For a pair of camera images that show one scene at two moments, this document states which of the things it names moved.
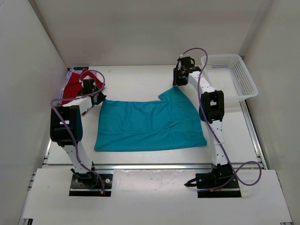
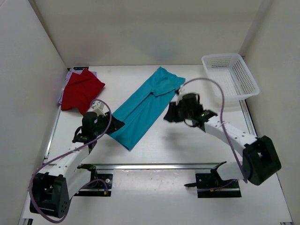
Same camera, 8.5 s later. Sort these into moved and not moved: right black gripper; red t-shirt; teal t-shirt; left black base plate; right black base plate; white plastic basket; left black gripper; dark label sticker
Moved: teal t-shirt; left black gripper; right black gripper
Not moved: right black base plate; left black base plate; dark label sticker; white plastic basket; red t-shirt
